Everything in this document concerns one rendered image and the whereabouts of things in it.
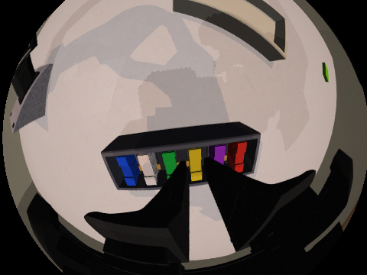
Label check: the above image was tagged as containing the yellow fuse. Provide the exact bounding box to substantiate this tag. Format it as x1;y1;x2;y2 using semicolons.
187;147;203;181

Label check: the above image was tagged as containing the purple fuse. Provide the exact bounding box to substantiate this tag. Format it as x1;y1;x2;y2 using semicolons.
208;144;226;165

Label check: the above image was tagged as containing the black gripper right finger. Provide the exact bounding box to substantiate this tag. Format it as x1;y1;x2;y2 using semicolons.
204;158;316;251

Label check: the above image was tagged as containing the green fuse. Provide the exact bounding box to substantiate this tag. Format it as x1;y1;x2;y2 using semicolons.
162;150;177;178

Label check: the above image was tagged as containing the green rectangular block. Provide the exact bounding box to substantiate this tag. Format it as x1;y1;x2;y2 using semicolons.
322;62;328;82

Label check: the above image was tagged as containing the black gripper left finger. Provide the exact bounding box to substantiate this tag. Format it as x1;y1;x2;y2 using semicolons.
83;161;190;263

